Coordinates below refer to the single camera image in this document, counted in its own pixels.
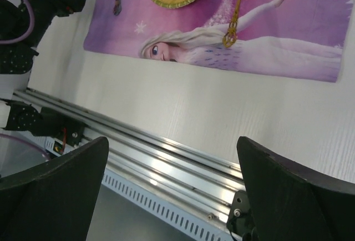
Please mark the purple princess placemat cloth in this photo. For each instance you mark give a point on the purple princess placemat cloth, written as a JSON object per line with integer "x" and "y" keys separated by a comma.
{"x": 301, "y": 39}

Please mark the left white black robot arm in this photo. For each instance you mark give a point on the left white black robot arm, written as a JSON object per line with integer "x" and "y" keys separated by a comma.
{"x": 22, "y": 28}

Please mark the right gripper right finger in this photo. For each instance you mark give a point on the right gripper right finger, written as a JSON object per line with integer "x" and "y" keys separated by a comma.
{"x": 290, "y": 201}

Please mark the aluminium rail frame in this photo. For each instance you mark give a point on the aluminium rail frame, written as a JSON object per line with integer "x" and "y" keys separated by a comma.
{"x": 193, "y": 177}

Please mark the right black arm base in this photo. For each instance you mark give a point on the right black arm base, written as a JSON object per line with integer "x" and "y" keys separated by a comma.
{"x": 240, "y": 222}

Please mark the perforated white cable duct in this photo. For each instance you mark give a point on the perforated white cable duct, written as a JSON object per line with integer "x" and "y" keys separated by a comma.
{"x": 185, "y": 218}

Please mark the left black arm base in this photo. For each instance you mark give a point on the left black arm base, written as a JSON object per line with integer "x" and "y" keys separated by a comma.
{"x": 60, "y": 126}

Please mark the gold spoon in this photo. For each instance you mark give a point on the gold spoon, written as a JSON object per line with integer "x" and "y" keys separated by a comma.
{"x": 230, "y": 37}

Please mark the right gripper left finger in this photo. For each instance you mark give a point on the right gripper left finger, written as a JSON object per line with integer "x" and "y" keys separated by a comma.
{"x": 56, "y": 199}

